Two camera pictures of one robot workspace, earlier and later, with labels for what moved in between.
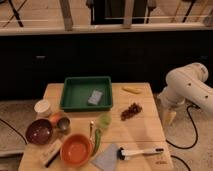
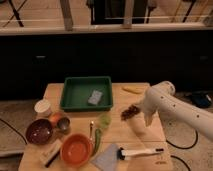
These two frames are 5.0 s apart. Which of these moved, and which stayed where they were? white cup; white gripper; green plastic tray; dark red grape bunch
Moved: white gripper
Stayed: dark red grape bunch; white cup; green plastic tray
